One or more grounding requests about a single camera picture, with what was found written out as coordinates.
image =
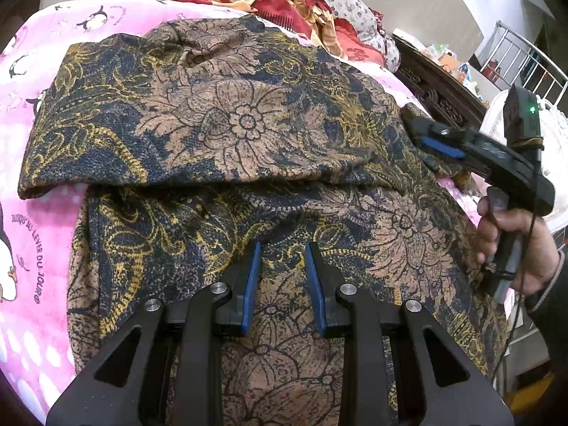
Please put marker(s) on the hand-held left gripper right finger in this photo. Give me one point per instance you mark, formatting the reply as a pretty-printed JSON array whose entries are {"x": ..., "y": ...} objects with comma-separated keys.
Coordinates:
[{"x": 316, "y": 285}]

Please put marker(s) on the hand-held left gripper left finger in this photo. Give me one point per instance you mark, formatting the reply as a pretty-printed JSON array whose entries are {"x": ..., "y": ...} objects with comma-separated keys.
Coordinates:
[{"x": 251, "y": 284}]

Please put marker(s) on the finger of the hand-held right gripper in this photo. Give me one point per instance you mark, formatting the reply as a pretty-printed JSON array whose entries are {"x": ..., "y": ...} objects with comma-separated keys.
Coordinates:
[{"x": 440, "y": 147}]

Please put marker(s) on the brown floral patterned garment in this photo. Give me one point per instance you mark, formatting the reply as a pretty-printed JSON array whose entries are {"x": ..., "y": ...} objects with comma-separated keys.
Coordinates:
[{"x": 248, "y": 120}]

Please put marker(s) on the person's right forearm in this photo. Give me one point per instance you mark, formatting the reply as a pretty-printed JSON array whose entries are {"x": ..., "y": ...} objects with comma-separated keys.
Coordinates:
[{"x": 552, "y": 290}]

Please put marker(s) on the person's right hand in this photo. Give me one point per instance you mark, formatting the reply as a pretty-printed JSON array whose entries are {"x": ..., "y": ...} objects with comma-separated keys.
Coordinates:
[{"x": 534, "y": 253}]

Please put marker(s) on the dark carved wooden headboard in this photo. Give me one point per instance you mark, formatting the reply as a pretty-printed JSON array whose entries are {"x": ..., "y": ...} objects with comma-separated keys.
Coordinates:
[{"x": 437, "y": 86}]

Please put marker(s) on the colourful clutter pile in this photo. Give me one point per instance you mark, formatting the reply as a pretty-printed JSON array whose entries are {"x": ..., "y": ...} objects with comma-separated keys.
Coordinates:
[{"x": 452, "y": 64}]

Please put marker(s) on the metal railing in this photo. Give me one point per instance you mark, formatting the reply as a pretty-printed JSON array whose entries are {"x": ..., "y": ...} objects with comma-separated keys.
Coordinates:
[{"x": 523, "y": 60}]

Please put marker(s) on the grey floral pillow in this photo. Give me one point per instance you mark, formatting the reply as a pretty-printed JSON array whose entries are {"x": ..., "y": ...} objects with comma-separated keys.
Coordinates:
[{"x": 346, "y": 4}]

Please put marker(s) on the pink penguin print blanket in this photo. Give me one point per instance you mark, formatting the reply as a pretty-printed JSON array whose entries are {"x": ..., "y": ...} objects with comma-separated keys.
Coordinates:
[{"x": 40, "y": 66}]

